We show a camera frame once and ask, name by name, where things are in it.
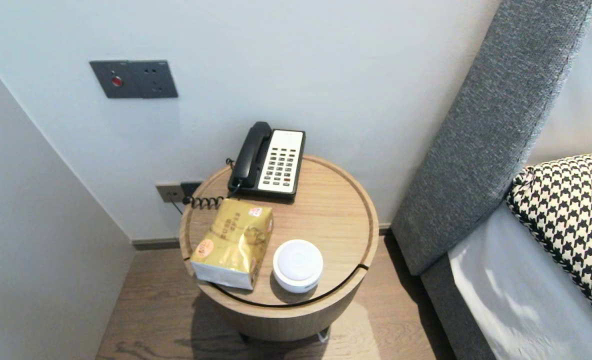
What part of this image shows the round wooden side table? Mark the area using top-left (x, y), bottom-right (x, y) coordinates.
top-left (178, 154), bottom-right (381, 345)

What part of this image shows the dark grey wall socket plate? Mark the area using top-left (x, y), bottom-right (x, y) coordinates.
top-left (127, 60), bottom-right (179, 99)

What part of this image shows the black white houndstooth pillow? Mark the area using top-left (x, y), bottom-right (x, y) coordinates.
top-left (506, 150), bottom-right (592, 341)

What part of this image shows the gold tissue pack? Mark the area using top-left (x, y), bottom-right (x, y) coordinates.
top-left (190, 198), bottom-right (274, 291)

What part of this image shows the white bed sheet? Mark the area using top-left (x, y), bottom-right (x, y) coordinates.
top-left (447, 200), bottom-right (592, 360)

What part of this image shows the white round lidded container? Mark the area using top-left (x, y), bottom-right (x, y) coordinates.
top-left (272, 239), bottom-right (324, 294)

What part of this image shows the dark grey red-button wall switch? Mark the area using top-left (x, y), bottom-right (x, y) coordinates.
top-left (89, 60), bottom-right (142, 99)

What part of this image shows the curved-front wooden drawer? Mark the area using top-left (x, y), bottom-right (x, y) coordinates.
top-left (182, 257), bottom-right (370, 343)

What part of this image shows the grey fabric headboard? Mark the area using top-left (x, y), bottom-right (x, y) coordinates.
top-left (391, 0), bottom-right (592, 277)

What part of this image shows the small grey wall outlet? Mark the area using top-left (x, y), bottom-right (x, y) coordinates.
top-left (155, 183), bottom-right (186, 204)

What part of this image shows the grey fabric bed frame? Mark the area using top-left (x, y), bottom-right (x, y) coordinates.
top-left (420, 255), bottom-right (499, 360)

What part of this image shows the coiled black telephone cord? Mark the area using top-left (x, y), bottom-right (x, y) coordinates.
top-left (182, 158), bottom-right (242, 211)

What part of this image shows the black telephone base white keypad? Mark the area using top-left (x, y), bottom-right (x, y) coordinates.
top-left (227, 128), bottom-right (307, 203)

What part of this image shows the black telephone handset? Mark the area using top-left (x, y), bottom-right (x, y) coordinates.
top-left (231, 121), bottom-right (273, 189)

